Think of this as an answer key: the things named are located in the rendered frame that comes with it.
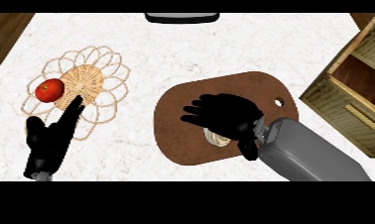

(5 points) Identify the brown wooden cutting board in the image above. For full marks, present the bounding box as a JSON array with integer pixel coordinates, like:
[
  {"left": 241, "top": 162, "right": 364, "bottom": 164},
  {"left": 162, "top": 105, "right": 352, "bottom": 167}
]
[{"left": 151, "top": 70, "right": 299, "bottom": 167}]

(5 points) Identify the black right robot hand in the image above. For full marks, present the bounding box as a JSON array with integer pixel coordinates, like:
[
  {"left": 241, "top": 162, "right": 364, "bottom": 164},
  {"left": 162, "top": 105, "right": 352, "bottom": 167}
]
[{"left": 178, "top": 93, "right": 265, "bottom": 162}]

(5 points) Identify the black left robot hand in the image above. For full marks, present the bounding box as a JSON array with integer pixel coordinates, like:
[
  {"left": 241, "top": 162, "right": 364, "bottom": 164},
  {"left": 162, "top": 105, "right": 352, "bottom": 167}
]
[{"left": 21, "top": 94, "right": 86, "bottom": 180}]

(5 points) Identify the pale cupcake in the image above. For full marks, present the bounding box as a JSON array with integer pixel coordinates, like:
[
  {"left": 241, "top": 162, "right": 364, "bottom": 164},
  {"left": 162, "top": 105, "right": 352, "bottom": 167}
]
[{"left": 202, "top": 127, "right": 233, "bottom": 148}]

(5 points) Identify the wicker basket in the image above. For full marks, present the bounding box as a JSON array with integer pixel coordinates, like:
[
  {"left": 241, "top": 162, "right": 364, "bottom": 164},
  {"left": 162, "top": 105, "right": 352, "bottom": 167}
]
[{"left": 19, "top": 45, "right": 131, "bottom": 142}]

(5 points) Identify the red tomato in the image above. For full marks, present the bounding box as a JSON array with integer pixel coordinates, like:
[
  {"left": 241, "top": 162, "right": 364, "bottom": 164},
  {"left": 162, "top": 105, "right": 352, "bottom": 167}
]
[{"left": 33, "top": 78, "right": 66, "bottom": 104}]

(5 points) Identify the open wooden drawer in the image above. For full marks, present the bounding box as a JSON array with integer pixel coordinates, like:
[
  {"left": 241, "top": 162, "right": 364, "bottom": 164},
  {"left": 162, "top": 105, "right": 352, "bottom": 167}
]
[{"left": 298, "top": 16, "right": 375, "bottom": 159}]

